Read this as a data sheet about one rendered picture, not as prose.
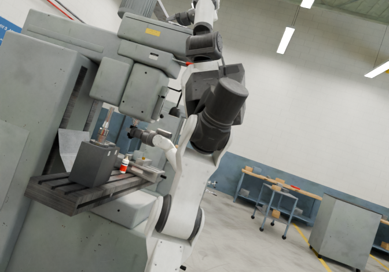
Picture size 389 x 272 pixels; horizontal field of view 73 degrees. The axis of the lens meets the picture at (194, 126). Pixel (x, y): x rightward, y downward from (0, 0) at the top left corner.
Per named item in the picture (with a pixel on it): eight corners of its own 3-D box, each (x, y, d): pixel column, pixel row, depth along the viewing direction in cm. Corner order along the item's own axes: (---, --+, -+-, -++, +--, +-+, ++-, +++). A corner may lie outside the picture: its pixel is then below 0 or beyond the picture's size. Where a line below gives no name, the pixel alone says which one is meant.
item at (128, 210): (151, 214, 173) (158, 197, 173) (130, 230, 138) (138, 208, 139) (86, 187, 182) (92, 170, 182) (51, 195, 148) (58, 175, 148)
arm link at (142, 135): (145, 127, 166) (160, 132, 161) (139, 141, 166) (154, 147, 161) (132, 123, 155) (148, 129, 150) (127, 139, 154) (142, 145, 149)
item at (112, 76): (131, 111, 176) (145, 75, 177) (114, 106, 152) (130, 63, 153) (107, 103, 179) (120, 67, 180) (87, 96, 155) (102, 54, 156)
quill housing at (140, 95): (155, 125, 170) (171, 78, 171) (143, 121, 150) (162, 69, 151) (129, 116, 174) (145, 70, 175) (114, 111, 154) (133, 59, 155)
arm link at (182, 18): (176, 23, 155) (195, 16, 152) (173, 8, 157) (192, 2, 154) (183, 33, 167) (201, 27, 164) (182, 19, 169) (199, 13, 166)
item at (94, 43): (142, 80, 176) (152, 52, 176) (128, 70, 153) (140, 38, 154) (43, 48, 190) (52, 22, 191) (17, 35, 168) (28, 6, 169)
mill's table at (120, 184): (161, 181, 225) (165, 172, 225) (71, 217, 103) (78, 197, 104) (137, 171, 229) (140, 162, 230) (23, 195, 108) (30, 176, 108)
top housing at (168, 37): (196, 70, 172) (204, 47, 172) (189, 57, 146) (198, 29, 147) (132, 51, 181) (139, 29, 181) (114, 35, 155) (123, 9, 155)
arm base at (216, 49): (217, 61, 113) (224, 60, 123) (215, 29, 110) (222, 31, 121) (185, 65, 119) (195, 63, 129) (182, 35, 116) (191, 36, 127)
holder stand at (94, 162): (109, 180, 141) (121, 145, 142) (92, 188, 119) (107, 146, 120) (88, 173, 142) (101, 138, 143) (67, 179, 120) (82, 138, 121)
